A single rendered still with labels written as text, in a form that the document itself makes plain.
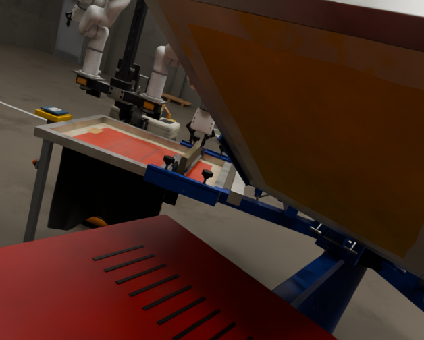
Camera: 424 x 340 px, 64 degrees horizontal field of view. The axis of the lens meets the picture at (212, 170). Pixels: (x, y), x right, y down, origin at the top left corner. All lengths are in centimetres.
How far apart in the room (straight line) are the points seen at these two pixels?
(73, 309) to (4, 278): 10
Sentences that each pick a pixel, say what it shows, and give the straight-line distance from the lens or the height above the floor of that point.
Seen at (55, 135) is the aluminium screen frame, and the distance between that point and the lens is 150.
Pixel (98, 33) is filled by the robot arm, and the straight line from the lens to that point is 230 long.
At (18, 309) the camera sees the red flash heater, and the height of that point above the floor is 110.
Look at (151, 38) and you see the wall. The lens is 1243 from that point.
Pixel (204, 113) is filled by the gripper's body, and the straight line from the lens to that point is 153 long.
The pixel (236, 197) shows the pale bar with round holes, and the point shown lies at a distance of 126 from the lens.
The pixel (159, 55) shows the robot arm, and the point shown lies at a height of 139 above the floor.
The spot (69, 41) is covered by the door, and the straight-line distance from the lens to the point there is 1372.
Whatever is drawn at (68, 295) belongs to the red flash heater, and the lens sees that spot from 50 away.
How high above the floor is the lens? 143
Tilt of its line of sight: 16 degrees down
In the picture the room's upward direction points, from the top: 19 degrees clockwise
